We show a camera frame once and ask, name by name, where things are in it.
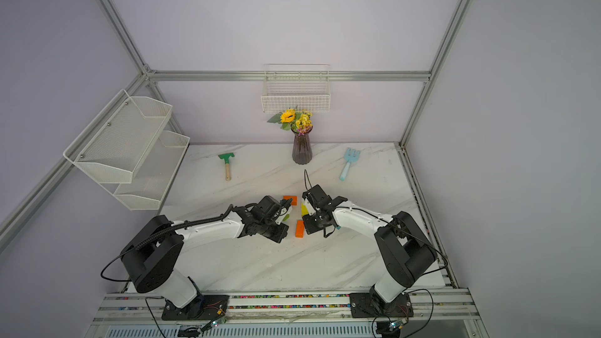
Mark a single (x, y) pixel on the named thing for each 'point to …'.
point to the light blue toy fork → (350, 156)
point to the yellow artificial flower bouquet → (298, 122)
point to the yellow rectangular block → (304, 210)
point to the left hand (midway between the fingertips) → (284, 236)
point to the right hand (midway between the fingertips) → (312, 227)
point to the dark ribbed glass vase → (302, 149)
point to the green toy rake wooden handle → (226, 156)
